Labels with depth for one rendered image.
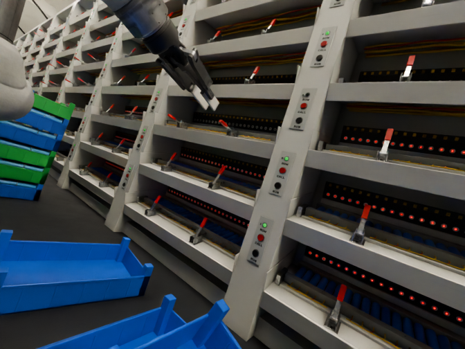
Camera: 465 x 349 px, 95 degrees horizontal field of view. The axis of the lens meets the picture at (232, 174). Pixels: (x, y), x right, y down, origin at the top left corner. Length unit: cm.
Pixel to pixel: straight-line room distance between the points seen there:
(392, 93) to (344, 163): 19
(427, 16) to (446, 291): 58
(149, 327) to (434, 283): 55
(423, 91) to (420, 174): 18
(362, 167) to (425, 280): 24
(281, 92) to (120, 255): 72
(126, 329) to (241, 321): 28
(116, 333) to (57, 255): 34
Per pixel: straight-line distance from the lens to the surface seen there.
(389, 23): 76
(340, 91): 66
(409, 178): 57
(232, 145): 71
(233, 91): 81
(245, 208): 62
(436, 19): 75
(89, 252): 80
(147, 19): 51
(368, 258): 55
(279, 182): 59
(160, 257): 90
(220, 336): 42
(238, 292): 64
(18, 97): 84
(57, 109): 128
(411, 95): 64
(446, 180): 57
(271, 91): 73
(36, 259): 78
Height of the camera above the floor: 35
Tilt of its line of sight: 4 degrees up
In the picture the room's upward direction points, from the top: 19 degrees clockwise
